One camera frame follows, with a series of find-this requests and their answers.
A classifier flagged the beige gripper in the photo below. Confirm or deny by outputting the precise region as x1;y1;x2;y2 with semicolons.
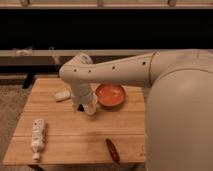
70;82;97;111

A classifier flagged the white plastic bottle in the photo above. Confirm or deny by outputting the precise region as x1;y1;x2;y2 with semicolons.
31;119;46;161

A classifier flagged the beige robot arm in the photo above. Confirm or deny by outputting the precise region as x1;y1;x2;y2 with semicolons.
59;49;213;171

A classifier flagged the translucent plastic cup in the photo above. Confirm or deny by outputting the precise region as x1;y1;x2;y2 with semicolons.
85;104;97;116

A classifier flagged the white sponge block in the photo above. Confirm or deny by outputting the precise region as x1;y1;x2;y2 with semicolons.
55;90;70;102

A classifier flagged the orange bowl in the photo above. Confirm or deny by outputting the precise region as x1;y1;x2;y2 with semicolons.
95;84;126;107

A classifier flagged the dark red brown snack bar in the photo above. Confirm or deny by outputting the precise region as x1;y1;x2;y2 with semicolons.
105;139;120;163

